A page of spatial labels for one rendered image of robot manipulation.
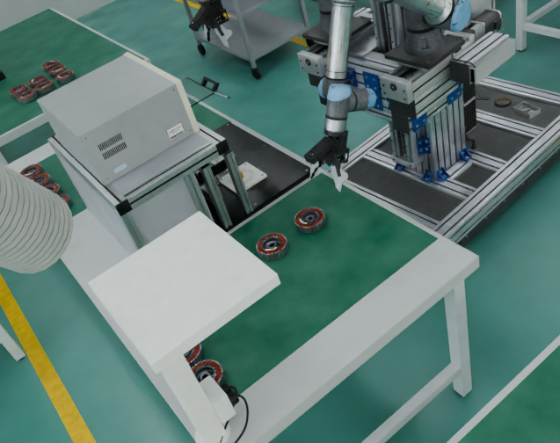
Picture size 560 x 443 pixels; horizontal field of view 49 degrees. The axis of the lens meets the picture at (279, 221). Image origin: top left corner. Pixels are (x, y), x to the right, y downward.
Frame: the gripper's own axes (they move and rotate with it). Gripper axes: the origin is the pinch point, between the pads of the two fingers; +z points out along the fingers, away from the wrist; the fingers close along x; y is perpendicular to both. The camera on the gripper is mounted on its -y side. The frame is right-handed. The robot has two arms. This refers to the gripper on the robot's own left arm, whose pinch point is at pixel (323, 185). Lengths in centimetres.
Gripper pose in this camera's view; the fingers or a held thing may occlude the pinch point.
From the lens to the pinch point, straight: 220.0
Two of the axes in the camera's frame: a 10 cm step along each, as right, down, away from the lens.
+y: 7.6, -2.1, 6.2
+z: -0.9, 9.1, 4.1
